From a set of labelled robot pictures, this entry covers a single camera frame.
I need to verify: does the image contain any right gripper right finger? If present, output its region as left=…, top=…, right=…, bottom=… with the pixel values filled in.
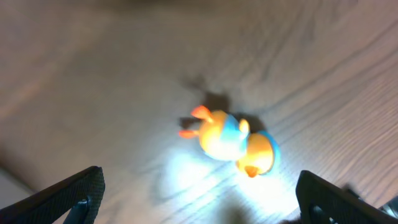
left=295, top=170, right=397, bottom=224

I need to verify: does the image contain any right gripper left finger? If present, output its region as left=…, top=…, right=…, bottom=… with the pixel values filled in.
left=1, top=166, right=105, bottom=223

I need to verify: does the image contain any orange blue toy duck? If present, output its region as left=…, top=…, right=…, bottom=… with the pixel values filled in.
left=178, top=105, right=280, bottom=178

